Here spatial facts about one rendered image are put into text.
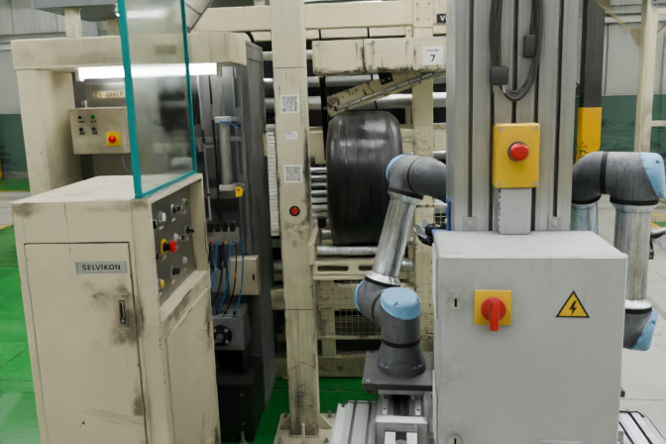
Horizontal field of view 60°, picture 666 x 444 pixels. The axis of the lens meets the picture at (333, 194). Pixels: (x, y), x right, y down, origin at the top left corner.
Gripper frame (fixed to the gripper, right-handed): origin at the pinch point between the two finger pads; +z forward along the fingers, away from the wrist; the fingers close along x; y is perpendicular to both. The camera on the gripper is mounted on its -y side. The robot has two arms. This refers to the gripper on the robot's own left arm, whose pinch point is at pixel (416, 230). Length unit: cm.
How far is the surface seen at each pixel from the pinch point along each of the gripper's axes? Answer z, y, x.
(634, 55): 386, -277, -934
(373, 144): 19.1, 32.3, -2.0
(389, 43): 50, 56, -46
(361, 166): 17.9, 26.7, 6.6
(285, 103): 56, 48, 10
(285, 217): 50, 4, 28
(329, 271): 29.5, -16.6, 25.4
